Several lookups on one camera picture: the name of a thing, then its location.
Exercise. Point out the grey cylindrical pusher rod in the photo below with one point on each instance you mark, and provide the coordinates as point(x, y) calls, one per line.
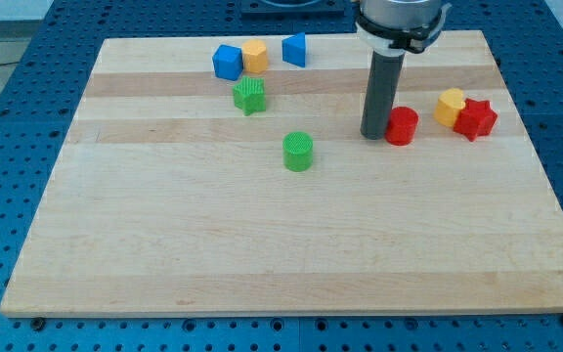
point(383, 80)

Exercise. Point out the red cylinder block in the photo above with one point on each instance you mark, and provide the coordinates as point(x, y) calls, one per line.
point(401, 126)

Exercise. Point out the red star block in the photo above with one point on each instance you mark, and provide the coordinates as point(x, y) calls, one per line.
point(477, 119)

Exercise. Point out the green star block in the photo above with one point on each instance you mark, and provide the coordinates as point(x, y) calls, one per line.
point(250, 95)

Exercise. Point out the yellow heart block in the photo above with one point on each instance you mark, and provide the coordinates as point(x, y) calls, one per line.
point(449, 105)

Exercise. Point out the blue triangle block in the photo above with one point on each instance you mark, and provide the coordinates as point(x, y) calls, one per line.
point(294, 49)

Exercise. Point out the green cylinder block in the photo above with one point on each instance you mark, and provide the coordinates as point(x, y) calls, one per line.
point(297, 150)

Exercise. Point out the yellow hexagon block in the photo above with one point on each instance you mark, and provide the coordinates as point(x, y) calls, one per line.
point(255, 56)

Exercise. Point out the blue cube block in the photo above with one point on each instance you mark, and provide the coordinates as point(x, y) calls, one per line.
point(227, 62)

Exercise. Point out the wooden board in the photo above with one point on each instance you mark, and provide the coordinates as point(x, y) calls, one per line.
point(167, 201)

